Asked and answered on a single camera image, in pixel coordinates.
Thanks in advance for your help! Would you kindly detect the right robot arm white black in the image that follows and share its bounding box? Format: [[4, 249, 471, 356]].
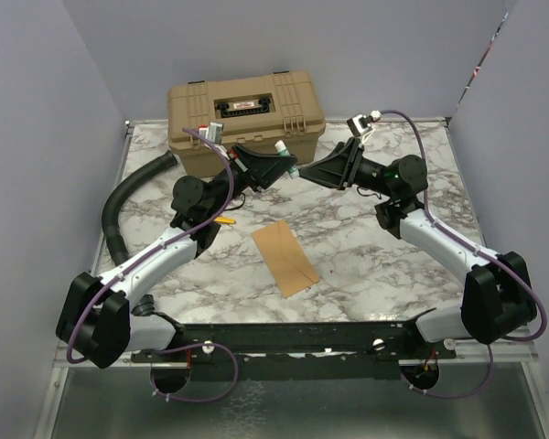
[[299, 138, 537, 358]]

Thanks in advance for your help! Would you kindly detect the brown paper envelope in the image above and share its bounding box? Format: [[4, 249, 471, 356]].
[[251, 220, 320, 298]]

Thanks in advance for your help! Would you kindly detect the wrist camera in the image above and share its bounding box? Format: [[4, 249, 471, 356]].
[[198, 122, 224, 145], [347, 110, 382, 145]]

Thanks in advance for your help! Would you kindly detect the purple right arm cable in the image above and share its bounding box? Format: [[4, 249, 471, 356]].
[[379, 108, 548, 399]]

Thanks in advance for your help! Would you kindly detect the black corrugated hose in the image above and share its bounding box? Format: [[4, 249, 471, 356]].
[[101, 151, 178, 266]]

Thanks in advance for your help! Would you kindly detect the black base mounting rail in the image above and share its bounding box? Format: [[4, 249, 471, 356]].
[[131, 321, 456, 381]]

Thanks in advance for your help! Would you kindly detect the tan plastic toolbox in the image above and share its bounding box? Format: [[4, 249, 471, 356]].
[[167, 70, 326, 177]]

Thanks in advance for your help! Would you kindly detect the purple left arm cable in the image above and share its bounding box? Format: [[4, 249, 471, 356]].
[[66, 126, 240, 403]]

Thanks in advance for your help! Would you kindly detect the aluminium extrusion frame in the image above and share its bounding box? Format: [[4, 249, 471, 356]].
[[31, 119, 539, 439]]

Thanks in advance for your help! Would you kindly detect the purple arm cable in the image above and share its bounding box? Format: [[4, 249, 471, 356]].
[[379, 108, 548, 399], [66, 126, 240, 403]]

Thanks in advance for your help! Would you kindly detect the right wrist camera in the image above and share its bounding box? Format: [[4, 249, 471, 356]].
[[347, 110, 382, 145]]

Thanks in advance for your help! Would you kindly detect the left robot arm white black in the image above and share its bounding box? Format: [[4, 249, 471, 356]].
[[56, 145, 297, 369]]

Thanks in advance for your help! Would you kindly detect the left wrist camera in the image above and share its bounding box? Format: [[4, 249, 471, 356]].
[[198, 122, 224, 145]]

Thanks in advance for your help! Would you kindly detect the white green glue stick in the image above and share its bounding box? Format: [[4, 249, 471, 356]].
[[274, 140, 299, 178]]

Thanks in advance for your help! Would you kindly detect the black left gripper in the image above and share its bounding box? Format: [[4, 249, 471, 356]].
[[204, 143, 297, 219]]

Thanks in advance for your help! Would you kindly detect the yellow black utility knife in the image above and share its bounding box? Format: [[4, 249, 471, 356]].
[[214, 217, 236, 225]]

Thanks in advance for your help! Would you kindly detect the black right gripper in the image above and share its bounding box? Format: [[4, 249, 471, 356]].
[[296, 136, 396, 198]]

